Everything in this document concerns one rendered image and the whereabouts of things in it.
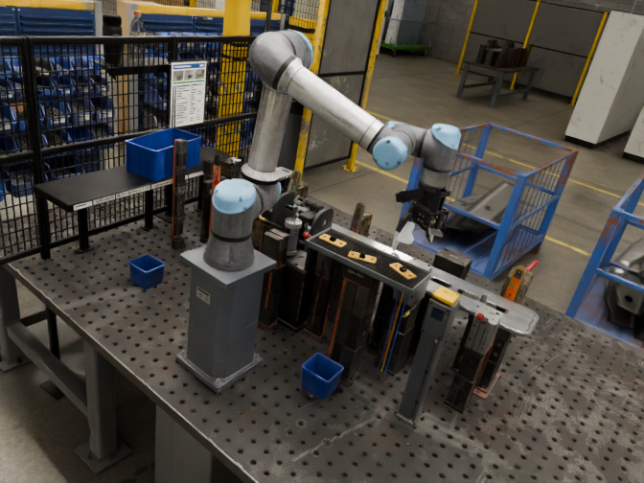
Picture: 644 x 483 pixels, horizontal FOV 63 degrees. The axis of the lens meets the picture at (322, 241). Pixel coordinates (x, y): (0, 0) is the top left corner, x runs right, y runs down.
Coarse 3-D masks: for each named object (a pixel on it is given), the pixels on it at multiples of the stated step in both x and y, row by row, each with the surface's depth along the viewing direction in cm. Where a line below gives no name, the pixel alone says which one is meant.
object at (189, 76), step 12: (180, 60) 230; (192, 60) 235; (204, 60) 241; (180, 72) 233; (192, 72) 238; (204, 72) 244; (180, 84) 235; (192, 84) 241; (204, 84) 247; (180, 96) 238; (192, 96) 243; (204, 96) 250; (180, 108) 241; (192, 108) 246; (204, 108) 253; (180, 120) 243; (192, 120) 249; (204, 120) 256
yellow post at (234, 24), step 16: (240, 0) 250; (224, 16) 258; (240, 16) 254; (224, 32) 260; (240, 32) 258; (224, 48) 263; (240, 48) 262; (224, 64) 267; (240, 80) 271; (224, 96) 273; (224, 112) 276; (240, 128) 285
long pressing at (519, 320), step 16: (304, 208) 223; (336, 224) 214; (368, 240) 206; (400, 256) 198; (432, 272) 191; (432, 288) 180; (448, 288) 182; (464, 288) 184; (480, 288) 186; (464, 304) 175; (480, 304) 177; (496, 304) 178; (512, 304) 180; (512, 320) 171; (528, 320) 172
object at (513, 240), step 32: (416, 160) 381; (480, 160) 351; (512, 192) 342; (544, 192) 444; (416, 224) 428; (448, 224) 413; (480, 224) 400; (512, 224) 361; (544, 224) 449; (480, 256) 402; (512, 256) 403
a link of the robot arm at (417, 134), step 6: (390, 126) 136; (396, 126) 136; (402, 126) 134; (408, 126) 135; (414, 126) 136; (408, 132) 131; (414, 132) 134; (420, 132) 134; (414, 138) 133; (420, 138) 134; (414, 144) 132; (420, 144) 134; (414, 150) 135; (420, 150) 134; (414, 156) 138; (420, 156) 136
